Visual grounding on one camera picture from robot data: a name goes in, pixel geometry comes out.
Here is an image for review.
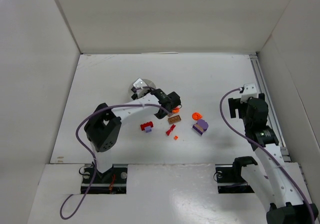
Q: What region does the brown lego plate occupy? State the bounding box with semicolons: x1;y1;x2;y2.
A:
167;115;182;124

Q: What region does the red lego brick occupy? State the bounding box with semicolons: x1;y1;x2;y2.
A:
140;121;154;131

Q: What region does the white round divided container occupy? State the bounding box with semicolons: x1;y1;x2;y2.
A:
128;78;156;101

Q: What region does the purple lego butterfly piece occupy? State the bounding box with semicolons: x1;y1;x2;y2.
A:
192;119;209;136

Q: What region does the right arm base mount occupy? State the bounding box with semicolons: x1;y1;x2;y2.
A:
213;164;254;194

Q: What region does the aluminium rail right side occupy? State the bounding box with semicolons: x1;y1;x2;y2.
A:
249;54;292;163

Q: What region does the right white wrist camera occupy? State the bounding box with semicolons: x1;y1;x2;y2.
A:
240;83;258;103

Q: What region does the small lilac lego brick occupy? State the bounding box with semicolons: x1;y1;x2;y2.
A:
144;126;152;133

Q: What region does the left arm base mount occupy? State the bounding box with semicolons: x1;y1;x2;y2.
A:
78;164;128;195

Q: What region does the orange round lego piece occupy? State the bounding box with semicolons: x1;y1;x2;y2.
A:
192;112;203;121

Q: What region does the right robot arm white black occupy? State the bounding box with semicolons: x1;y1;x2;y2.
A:
228;87;319;224

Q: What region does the orange lego wedge piece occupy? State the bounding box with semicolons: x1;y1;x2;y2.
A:
172;107;180;114

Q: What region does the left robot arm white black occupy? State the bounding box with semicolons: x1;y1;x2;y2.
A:
84;88;181;182

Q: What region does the red lego bow piece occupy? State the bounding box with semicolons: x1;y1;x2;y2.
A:
165;124;176;136

